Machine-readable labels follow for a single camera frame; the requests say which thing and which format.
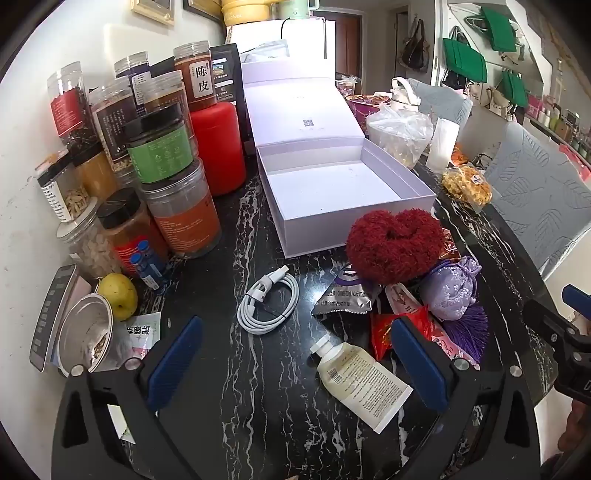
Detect open metal tin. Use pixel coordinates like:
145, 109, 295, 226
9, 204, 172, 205
57, 292, 115, 374

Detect red canister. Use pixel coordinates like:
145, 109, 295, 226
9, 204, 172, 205
189, 102, 247, 197

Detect white charging cable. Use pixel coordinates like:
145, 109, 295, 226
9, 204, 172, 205
237, 265, 301, 334

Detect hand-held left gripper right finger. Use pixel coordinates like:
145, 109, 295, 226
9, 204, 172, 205
392, 318, 541, 480

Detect yellow cooking pot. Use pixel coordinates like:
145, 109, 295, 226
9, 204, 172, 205
221, 0, 274, 22

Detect brown door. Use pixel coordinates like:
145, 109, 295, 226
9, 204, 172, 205
335, 11, 364, 78

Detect clear jar white slices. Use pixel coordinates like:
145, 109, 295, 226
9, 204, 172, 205
57, 202, 124, 281

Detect lavender tasselled sachet pouch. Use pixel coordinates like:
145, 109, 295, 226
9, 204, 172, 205
419, 256, 490, 365

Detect clear jar brown contents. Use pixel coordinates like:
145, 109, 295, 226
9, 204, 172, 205
142, 71, 189, 117

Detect cream water bottle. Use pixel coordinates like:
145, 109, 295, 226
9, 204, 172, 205
390, 77, 424, 110

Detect white paper towel roll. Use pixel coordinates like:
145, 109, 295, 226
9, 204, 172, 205
424, 117, 461, 175

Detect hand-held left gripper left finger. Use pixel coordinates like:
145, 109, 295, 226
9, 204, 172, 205
51, 316, 218, 480

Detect white sachet green print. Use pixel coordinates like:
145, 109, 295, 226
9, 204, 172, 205
112, 311, 163, 360

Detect silver remote control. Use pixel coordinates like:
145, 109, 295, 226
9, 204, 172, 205
29, 263, 93, 374

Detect yellow green apple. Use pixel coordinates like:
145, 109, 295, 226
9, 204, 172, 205
96, 272, 139, 322

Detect black stand-up pouch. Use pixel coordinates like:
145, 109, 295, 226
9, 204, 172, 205
209, 43, 246, 108

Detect small red snack packet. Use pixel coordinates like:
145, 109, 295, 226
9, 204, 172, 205
369, 308, 445, 361

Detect blue capped vial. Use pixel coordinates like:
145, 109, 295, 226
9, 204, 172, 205
137, 237, 170, 284
130, 247, 162, 292

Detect green tote bag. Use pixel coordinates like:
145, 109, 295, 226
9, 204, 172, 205
442, 37, 489, 92
479, 4, 519, 53
500, 69, 530, 110

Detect brown red cereal packet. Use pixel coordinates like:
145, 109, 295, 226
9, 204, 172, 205
438, 227, 464, 271

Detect white refrigerator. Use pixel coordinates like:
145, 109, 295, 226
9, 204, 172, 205
225, 17, 336, 66

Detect clear jar black label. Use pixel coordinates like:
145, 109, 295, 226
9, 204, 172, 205
89, 79, 139, 175

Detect waffle cookie packet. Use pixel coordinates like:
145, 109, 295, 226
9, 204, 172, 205
440, 163, 493, 214

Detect light green electric kettle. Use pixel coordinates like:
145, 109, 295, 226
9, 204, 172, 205
272, 0, 315, 20

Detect white tote bag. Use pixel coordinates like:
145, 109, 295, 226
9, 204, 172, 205
470, 82, 509, 117

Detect lavender gift box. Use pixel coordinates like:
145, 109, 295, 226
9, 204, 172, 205
240, 60, 437, 259

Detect dark handbag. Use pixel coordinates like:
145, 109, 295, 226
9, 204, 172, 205
398, 18, 433, 71

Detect clear jar orange label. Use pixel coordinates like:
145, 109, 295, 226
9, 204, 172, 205
141, 158, 223, 259

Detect clear jar red label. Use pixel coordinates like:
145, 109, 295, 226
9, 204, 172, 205
47, 61, 101, 154

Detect grey leaf-patterned chair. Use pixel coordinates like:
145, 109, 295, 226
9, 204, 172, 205
481, 120, 591, 281
406, 78, 475, 136

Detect spice bottle black lid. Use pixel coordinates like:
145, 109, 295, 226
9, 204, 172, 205
97, 187, 170, 278

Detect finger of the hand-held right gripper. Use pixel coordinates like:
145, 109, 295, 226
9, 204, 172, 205
562, 284, 591, 325
523, 299, 581, 352

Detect orange snack packet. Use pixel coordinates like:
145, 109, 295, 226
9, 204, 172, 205
449, 142, 477, 168

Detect white hand cream tube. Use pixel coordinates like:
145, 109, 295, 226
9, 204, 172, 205
309, 335, 414, 433

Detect clear jar purple label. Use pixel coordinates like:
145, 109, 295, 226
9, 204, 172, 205
114, 52, 153, 106

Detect pink foil packet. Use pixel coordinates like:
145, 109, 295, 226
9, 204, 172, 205
385, 281, 481, 370

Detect gold picture frame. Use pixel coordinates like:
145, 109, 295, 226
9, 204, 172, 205
182, 0, 223, 24

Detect person's right forearm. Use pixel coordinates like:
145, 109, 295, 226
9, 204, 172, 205
566, 397, 591, 467

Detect shelf of toiletry bottles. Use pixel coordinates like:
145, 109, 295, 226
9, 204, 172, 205
526, 95, 591, 161

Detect black lid green label jar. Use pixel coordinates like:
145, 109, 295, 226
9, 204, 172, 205
124, 102, 195, 184

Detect clear jar yellow contents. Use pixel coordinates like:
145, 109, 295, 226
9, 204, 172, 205
73, 147, 122, 200

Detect silver purple snack packet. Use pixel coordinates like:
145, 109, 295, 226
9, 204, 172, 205
311, 268, 385, 320

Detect seed jar black white label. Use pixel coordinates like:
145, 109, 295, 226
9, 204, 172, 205
36, 149, 101, 225

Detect tied clear plastic bag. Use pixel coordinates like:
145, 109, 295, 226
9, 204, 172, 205
366, 102, 435, 170

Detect purple instant noodle cup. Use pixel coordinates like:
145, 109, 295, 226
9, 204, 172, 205
345, 91, 394, 138

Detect red fuzzy scrunchie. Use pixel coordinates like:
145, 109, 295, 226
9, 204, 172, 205
346, 208, 447, 285

